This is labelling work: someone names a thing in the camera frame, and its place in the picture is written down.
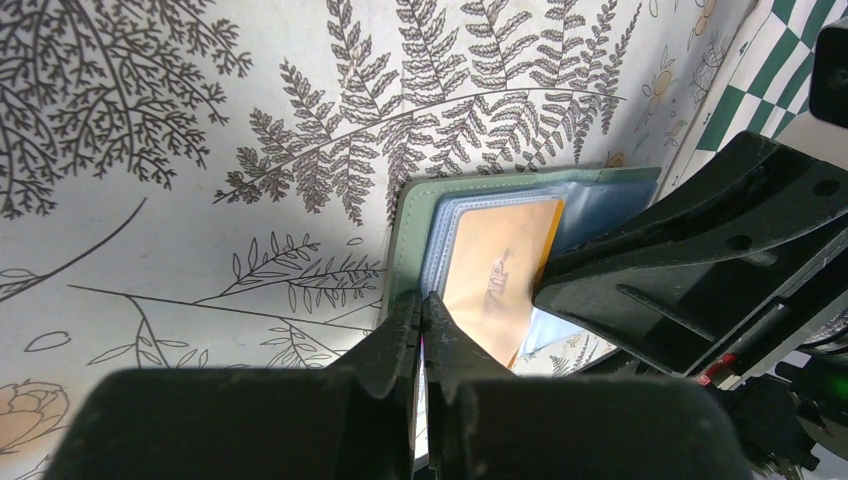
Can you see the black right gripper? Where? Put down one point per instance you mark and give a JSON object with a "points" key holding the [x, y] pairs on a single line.
{"points": [[739, 275]]}

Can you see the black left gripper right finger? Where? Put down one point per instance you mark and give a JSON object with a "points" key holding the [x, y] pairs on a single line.
{"points": [[486, 423]]}

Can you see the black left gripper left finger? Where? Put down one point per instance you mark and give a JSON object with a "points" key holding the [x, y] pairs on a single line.
{"points": [[353, 419]]}

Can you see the green white chessboard mat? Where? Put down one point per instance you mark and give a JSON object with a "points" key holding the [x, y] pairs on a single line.
{"points": [[758, 82]]}

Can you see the floral patterned tablecloth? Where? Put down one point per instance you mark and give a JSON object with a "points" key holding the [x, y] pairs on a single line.
{"points": [[190, 184]]}

